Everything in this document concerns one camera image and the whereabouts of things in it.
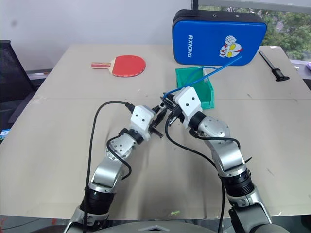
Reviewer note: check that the red table tennis paddle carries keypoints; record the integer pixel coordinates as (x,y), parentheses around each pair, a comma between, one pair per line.
(127,65)

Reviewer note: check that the blue zippered case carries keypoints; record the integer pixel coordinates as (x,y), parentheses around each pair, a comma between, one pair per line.
(213,38)

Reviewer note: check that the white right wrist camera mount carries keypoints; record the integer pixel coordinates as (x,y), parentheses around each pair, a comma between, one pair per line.
(190,100)

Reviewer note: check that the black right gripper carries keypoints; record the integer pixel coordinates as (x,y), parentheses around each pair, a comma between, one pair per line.
(175,114)

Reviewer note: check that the grey robot torso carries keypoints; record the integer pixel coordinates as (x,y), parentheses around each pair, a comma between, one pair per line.
(155,228)

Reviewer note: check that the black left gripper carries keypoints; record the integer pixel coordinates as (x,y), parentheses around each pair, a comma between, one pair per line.
(156,121)

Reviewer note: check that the black window frame post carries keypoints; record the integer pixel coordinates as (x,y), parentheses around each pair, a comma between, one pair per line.
(195,4)

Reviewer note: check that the black caliper tool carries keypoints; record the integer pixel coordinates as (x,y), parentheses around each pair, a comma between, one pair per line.
(272,66)

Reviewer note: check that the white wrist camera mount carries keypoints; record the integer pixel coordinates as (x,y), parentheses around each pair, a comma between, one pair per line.
(141,119)
(190,100)

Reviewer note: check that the black mesh office chair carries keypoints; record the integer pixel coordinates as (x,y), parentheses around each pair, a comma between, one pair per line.
(11,80)

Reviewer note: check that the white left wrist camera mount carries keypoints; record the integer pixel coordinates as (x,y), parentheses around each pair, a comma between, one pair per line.
(141,119)

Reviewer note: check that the blue screen device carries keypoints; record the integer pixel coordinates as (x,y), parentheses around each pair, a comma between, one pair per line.
(4,134)

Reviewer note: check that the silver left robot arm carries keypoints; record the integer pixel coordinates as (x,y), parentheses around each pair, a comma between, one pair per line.
(105,171)

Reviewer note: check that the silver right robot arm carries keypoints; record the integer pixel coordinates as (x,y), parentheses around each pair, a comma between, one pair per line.
(230,155)

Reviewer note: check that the green plastic bin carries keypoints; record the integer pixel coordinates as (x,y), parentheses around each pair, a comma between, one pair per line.
(206,95)

